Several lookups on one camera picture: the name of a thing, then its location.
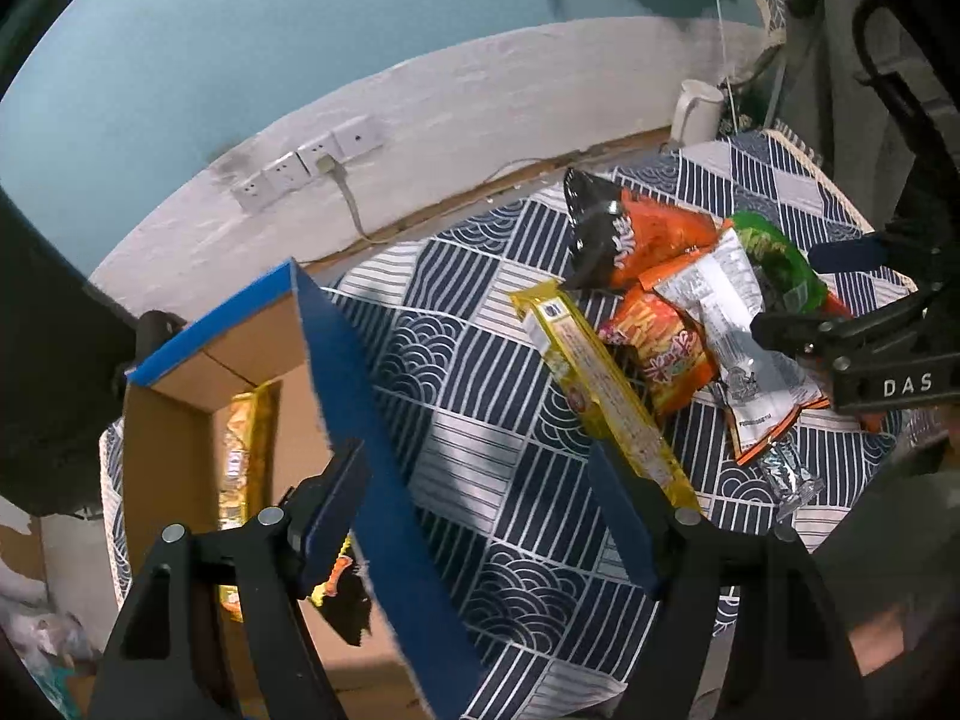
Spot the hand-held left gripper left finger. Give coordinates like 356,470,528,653
88,439,372,720

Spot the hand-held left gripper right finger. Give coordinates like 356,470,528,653
589,439,871,720

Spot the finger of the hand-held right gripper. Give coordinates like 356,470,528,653
807,219,960,287
750,277,960,361

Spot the green snack packet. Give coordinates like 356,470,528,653
731,210,852,320

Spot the orange and silver snack bag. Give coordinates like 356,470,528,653
654,229,833,466

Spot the small orange snack packet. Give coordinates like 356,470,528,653
598,286,719,415

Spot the long yellow snack packet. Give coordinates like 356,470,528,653
510,279,702,515
216,382,280,620

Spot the cardboard box with blue tape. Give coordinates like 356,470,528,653
122,257,488,720

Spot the black and orange chip bag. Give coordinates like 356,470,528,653
562,167,721,292

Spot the black and yellow snack packet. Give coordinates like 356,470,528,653
304,532,376,647

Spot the white jug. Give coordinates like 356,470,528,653
671,79,727,147

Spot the navy patterned tablecloth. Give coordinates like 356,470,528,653
101,127,920,720

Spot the hanging patterned cloth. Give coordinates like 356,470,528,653
754,0,800,53

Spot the crumpled plastic bag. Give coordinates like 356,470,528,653
0,566,102,698

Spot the black chair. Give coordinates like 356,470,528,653
0,187,188,518

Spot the white hanging cord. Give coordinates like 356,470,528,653
711,0,740,117

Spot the grey plug with cable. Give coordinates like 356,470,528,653
316,155,380,245

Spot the white wall socket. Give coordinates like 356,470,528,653
231,174,269,211
332,116,385,158
264,154,310,192
298,136,342,175

